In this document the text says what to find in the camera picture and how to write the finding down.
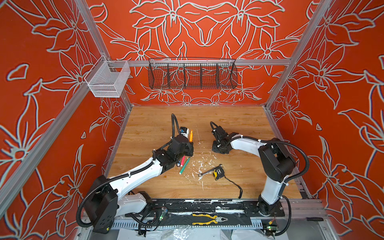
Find pink marker pen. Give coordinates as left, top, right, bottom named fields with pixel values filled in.
left=180, top=156, right=186, bottom=167

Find green marker pen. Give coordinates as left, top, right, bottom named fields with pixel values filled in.
left=179, top=158, right=191, bottom=175

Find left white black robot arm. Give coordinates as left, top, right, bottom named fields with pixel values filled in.
left=76, top=114, right=194, bottom=234

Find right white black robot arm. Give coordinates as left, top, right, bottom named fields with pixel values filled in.
left=210, top=122, right=310, bottom=216

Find yellow black tape measure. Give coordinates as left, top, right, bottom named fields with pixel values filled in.
left=213, top=167, right=225, bottom=181

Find silver wrench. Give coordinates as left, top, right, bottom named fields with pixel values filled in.
left=198, top=164, right=223, bottom=177

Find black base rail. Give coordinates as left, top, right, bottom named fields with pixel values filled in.
left=124, top=198, right=286, bottom=218

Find black wire basket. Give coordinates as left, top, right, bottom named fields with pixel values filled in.
left=148, top=57, right=238, bottom=90

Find yellow handled pliers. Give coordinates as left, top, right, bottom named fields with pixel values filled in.
left=192, top=214, right=229, bottom=226

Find white wire basket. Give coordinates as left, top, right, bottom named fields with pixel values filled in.
left=85, top=56, right=131, bottom=98

